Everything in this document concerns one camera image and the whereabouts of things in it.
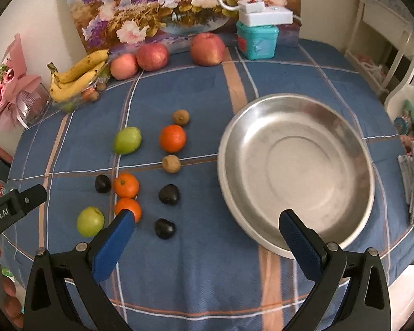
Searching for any green apple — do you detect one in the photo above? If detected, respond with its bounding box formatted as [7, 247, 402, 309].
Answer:
[77, 207, 104, 237]

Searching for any blue plaid tablecloth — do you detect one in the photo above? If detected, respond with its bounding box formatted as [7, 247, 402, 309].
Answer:
[0, 40, 414, 330]

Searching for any pink flower bouquet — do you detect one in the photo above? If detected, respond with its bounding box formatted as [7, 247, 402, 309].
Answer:
[0, 34, 51, 132]

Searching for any red apple middle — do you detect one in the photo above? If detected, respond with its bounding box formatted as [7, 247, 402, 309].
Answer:
[136, 43, 169, 72]

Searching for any brown kiwi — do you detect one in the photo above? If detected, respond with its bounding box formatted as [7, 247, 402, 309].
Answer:
[161, 155, 182, 174]
[172, 109, 190, 126]

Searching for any dark plum left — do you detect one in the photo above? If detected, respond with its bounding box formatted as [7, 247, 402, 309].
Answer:
[95, 174, 111, 194]

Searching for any pale pink apple left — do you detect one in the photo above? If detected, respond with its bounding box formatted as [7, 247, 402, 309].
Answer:
[110, 53, 138, 81]

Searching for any dark plum lower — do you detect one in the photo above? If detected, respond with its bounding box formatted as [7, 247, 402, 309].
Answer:
[155, 218, 176, 240]

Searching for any yellow banana bunch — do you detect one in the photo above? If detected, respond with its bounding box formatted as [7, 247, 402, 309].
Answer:
[47, 49, 110, 103]

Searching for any large steel bowl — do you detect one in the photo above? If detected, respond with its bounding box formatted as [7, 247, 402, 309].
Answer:
[217, 94, 375, 258]

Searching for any green pear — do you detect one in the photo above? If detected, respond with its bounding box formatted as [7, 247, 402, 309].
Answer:
[113, 127, 142, 156]

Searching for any white lamp base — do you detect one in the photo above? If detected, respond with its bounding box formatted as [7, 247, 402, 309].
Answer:
[217, 0, 295, 28]

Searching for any white shelf rack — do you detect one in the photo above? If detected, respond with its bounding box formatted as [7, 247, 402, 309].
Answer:
[345, 0, 414, 118]

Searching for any orange tangerine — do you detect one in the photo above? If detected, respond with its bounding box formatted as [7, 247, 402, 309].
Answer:
[113, 198, 142, 224]
[159, 124, 187, 153]
[113, 173, 140, 199]

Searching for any big red apple right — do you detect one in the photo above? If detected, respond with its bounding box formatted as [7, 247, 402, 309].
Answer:
[190, 32, 226, 66]

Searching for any dark plum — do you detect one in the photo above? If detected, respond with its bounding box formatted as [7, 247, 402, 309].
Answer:
[95, 174, 111, 194]
[155, 218, 176, 240]
[158, 184, 180, 205]

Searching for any clear plastic fruit tray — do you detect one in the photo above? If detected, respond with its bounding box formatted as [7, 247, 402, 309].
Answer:
[47, 62, 111, 113]

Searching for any dark plum middle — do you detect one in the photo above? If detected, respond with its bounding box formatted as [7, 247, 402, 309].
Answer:
[158, 184, 180, 205]

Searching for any teal plastic box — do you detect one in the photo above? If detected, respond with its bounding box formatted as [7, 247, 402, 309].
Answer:
[236, 21, 279, 60]

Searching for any flower painting canvas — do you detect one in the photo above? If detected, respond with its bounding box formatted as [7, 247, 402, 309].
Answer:
[66, 0, 301, 54]

